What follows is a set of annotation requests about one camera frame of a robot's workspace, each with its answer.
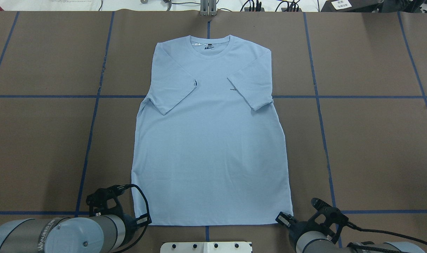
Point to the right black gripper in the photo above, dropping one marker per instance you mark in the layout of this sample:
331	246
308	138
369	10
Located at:
299	229

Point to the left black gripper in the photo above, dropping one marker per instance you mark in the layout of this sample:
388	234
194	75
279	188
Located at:
129	221

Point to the light blue t-shirt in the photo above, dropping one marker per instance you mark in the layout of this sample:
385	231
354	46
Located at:
209	147

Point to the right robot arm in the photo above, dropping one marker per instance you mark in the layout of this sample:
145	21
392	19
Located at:
326	246

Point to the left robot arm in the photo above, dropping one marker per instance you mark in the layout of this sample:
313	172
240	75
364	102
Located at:
97	234

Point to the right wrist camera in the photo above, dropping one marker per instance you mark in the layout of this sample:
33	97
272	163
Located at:
334	221

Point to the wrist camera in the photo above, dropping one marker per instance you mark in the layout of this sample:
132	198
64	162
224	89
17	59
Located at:
334	221
104	201

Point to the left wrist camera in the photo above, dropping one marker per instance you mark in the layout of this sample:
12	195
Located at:
104	201

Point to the white camera mast base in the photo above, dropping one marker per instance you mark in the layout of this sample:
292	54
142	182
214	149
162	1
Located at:
207	247

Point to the aluminium frame post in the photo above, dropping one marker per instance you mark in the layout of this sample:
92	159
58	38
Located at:
208	7

